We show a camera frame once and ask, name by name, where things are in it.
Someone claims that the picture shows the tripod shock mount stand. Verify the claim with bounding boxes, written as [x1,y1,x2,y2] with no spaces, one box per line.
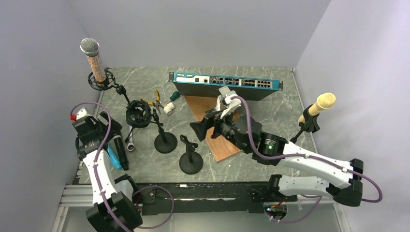
[88,68,131,104]

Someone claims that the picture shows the yellow handled pliers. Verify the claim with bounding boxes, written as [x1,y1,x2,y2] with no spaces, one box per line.
[140,89,164,114]

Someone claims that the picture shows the black handheld microphone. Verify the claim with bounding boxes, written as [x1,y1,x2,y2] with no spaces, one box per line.
[113,134,129,171]

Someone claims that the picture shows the white hinged bracket fixture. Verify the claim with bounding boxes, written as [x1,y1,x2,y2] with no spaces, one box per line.
[215,86,230,111]

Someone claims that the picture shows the blue foam microphone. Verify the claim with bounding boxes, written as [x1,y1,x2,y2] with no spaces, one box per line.
[107,144,122,170]

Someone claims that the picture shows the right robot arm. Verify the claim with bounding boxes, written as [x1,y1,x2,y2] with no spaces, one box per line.
[190,110,363,207]

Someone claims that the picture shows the clip desk mic stand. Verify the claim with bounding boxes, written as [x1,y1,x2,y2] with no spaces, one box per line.
[179,135,204,174]

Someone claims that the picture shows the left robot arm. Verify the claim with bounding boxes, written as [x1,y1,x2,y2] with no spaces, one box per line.
[71,108,142,232]

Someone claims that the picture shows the wooden board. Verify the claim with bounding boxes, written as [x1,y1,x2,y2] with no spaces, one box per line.
[184,96,240,162]

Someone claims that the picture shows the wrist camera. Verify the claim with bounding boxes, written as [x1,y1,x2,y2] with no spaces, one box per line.
[70,107,90,121]
[220,94,242,119]

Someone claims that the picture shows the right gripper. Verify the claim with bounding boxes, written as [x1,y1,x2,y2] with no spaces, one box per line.
[190,105,249,153]

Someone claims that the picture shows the silver mesh glitter microphone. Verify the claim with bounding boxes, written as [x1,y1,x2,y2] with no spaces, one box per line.
[80,38,106,84]

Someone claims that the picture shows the right clip mic stand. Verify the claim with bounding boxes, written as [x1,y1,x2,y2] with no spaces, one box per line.
[290,104,320,143]

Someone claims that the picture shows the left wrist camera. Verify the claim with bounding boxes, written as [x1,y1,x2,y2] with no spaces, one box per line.
[70,107,90,121]

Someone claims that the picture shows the shock mount desk stand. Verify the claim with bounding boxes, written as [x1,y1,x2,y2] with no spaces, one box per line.
[126,100,177,154]

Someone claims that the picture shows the yellow foam microphone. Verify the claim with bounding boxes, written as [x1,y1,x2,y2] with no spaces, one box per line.
[307,92,337,116]

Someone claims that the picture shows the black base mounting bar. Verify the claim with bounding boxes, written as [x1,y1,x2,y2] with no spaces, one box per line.
[132,181,297,216]

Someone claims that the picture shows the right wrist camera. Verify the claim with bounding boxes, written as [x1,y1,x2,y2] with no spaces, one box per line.
[220,94,242,119]

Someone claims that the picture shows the blue network switch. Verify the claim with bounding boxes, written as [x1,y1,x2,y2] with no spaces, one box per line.
[168,72,283,101]

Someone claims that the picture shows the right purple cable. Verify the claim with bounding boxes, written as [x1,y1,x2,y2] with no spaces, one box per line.
[230,95,383,224]

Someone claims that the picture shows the silver combination wrench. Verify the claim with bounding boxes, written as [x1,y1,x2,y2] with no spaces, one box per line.
[124,126,135,152]

